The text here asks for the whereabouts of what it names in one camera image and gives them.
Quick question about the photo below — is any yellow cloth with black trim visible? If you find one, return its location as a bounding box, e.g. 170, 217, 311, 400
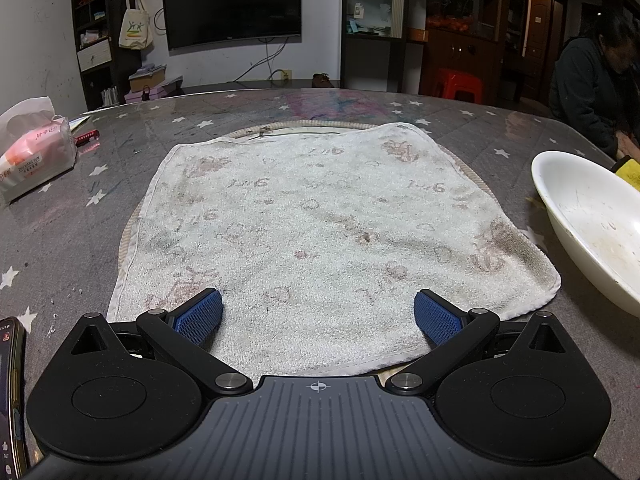
614, 157, 640, 187

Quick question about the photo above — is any stained white towel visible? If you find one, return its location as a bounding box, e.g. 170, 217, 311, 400
106, 122, 561, 378

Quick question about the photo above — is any black smartphone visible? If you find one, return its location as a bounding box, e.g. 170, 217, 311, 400
0, 317, 29, 480

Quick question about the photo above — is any black wall television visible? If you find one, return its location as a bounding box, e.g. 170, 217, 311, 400
161, 0, 303, 52

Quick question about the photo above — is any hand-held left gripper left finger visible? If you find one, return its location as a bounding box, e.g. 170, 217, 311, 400
65, 287, 254, 397

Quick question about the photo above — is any pile of oranges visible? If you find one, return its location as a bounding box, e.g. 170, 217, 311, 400
426, 15, 473, 32

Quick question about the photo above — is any purple flat box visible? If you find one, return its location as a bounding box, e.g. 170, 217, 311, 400
124, 79, 184, 105

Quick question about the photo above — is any white bowl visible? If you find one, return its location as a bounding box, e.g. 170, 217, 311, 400
531, 150, 640, 318

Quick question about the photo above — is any brown wooden door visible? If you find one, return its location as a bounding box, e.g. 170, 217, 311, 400
520, 0, 569, 103

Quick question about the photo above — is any red plastic stool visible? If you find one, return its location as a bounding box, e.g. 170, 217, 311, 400
431, 67, 485, 104

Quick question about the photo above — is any dark low sideboard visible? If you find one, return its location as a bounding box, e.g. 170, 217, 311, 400
175, 79, 344, 97

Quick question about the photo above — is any dark open shelf unit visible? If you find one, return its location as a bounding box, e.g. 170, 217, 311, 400
70, 0, 143, 111

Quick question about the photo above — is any cream tote bag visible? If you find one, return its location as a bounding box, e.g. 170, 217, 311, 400
118, 0, 153, 51

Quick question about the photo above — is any glass-door display cabinet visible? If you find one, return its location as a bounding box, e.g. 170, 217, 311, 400
341, 0, 427, 94

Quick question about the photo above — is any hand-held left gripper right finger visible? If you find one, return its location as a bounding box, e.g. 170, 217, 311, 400
385, 288, 572, 397

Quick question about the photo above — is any tissue pack with pink print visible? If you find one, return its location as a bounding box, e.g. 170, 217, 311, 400
0, 96, 78, 206

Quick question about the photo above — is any television cable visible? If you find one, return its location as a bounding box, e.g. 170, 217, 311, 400
234, 39, 287, 84

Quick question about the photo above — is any dark wooden cabinet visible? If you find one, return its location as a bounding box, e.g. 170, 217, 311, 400
420, 0, 507, 102

